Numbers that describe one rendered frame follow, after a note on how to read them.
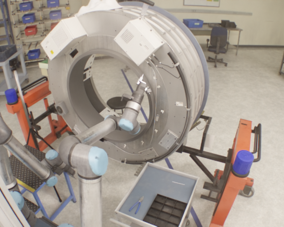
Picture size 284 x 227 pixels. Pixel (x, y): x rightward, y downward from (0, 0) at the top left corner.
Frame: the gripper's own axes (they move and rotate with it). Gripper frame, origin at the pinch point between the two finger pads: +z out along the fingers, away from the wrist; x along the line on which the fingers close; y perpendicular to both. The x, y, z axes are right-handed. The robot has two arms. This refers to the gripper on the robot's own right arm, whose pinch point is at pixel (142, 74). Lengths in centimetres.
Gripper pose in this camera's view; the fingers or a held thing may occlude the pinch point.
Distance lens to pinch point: 150.5
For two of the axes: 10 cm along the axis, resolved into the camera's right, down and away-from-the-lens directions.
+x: 3.2, -1.7, -9.3
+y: 8.8, 4.1, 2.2
